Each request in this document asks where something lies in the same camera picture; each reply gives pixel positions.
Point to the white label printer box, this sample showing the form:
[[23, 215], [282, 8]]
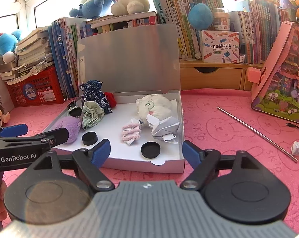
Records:
[[220, 46]]

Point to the purple fluffy scrunchie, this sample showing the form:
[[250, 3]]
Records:
[[71, 124]]

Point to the wooden drawer shelf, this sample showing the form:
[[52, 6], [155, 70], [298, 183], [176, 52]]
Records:
[[199, 75]]

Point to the blue elephant plush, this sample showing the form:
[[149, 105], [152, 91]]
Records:
[[91, 9]]

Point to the white plush toy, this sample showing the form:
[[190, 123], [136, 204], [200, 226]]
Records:
[[154, 104]]

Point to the red plastic basket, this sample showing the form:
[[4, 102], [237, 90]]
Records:
[[40, 89]]

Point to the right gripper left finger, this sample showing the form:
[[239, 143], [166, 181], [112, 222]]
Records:
[[55, 188]]

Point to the black round lid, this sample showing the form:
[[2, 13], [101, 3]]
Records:
[[150, 150], [75, 112], [89, 138]]

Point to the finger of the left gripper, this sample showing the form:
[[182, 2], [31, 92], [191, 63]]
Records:
[[13, 130], [50, 139]]

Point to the blue cat plush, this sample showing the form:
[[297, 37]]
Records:
[[8, 44]]

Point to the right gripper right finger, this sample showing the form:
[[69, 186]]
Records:
[[236, 187]]

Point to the navy floral fabric pouch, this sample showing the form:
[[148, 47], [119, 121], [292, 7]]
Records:
[[92, 93]]

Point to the metal straw rod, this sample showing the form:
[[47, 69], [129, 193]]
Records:
[[288, 154]]

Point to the small crumpled paper piece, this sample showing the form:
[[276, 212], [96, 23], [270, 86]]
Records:
[[295, 148]]

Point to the row of upright books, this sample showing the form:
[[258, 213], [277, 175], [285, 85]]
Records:
[[138, 59]]

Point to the large blue round plush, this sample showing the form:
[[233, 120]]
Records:
[[196, 2]]

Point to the green checked scrunchie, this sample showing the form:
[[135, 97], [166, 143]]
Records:
[[92, 114]]

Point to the person's left hand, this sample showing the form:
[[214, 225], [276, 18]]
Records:
[[3, 211]]

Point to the red knitted scrunchie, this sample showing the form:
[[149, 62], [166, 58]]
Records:
[[111, 99]]

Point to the silver open cardboard box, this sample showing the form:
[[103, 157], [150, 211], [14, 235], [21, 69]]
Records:
[[129, 157]]

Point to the stack of books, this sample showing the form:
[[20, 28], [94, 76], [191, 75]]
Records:
[[33, 55]]

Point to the pink triangular toy house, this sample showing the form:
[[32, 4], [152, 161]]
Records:
[[275, 88]]

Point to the white paper origami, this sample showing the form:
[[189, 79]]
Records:
[[165, 130]]

